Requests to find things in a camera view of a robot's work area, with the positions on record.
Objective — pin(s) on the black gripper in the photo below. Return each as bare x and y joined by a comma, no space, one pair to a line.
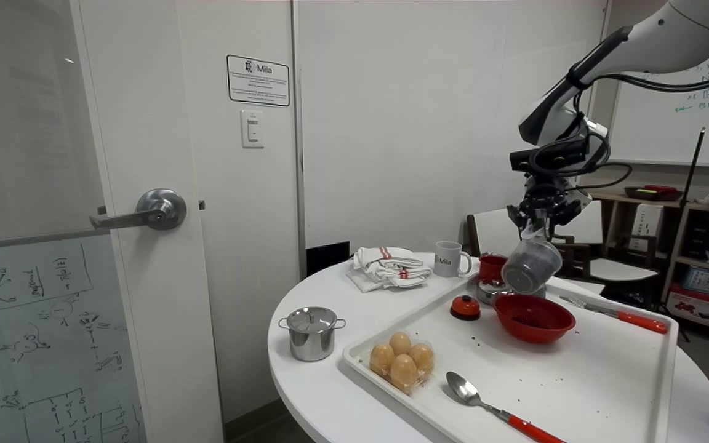
546,201

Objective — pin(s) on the clear plastic cup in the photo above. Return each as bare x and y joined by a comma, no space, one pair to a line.
530,265

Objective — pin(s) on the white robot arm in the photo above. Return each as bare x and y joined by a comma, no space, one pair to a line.
672,37

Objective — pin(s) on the red bowl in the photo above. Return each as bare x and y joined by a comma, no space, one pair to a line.
534,320

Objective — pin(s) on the red mug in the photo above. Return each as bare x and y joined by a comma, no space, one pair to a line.
490,268

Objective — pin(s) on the steel strainer lid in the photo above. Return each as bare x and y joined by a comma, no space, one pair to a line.
487,290

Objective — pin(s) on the white mug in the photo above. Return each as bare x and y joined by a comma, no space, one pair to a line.
450,259

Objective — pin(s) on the orange round lid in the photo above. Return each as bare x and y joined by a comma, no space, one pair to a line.
466,309

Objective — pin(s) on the whiteboard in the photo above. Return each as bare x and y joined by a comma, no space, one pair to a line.
661,129

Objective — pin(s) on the white red kitchen towel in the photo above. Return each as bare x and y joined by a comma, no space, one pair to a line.
386,268

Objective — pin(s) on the wooden shelf unit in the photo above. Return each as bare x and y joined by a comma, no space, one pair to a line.
645,249

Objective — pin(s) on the white plastic tray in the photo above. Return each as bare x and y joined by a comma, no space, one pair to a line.
600,381

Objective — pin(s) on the bag of bread rolls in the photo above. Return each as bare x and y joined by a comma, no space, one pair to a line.
401,363

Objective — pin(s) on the small steel pot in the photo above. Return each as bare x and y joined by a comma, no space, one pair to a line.
310,331

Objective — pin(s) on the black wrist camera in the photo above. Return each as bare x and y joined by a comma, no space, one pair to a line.
550,158

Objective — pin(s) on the red-handled utensil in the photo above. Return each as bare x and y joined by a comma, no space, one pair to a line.
624,316

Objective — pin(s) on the red-handled metal spoon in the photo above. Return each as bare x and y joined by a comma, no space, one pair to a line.
466,391

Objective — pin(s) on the black wall box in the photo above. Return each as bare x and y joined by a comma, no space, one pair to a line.
327,254

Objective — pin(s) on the white light switch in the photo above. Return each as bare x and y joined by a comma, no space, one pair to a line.
252,129

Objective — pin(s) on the wall notice sign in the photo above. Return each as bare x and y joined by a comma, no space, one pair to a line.
256,82

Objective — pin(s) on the silver door handle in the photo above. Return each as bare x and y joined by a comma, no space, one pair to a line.
160,209

